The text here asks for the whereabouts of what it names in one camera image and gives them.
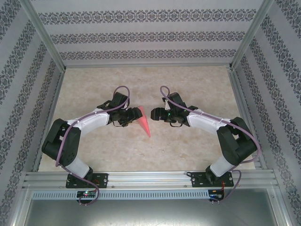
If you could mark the pink cloth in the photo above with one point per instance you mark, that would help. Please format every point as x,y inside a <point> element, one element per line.
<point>144,122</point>

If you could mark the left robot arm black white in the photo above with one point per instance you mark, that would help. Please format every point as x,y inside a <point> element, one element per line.
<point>63,146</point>

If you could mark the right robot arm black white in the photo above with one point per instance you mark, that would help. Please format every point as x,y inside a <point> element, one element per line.
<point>237,146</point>

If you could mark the grey metal sheet panel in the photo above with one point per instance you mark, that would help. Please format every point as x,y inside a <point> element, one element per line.
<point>150,214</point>

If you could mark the left controller board green light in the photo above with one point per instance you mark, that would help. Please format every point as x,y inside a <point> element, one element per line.
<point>87,193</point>

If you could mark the right controller board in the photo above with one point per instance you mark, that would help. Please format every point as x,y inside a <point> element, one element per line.
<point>216,193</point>

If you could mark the aluminium mounting rail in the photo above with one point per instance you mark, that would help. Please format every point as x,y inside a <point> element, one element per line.
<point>150,180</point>

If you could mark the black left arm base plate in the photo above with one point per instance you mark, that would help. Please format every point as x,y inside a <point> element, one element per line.
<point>102,180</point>

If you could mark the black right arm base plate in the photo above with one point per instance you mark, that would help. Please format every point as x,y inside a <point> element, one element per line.
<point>197,180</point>

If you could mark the aluminium side rail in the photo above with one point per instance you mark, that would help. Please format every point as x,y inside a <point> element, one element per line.
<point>49,117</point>
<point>244,117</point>

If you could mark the aluminium frame post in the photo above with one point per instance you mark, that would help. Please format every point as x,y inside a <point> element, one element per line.
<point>251,33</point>
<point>44,33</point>

